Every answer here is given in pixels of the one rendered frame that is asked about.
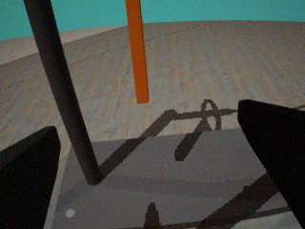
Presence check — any orange handle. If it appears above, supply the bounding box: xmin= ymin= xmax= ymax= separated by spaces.
xmin=125 ymin=0 xmax=149 ymax=104

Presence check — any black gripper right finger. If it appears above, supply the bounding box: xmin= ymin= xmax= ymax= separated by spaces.
xmin=236 ymin=99 xmax=305 ymax=229

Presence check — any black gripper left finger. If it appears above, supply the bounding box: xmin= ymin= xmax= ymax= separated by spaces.
xmin=0 ymin=126 xmax=61 ymax=229

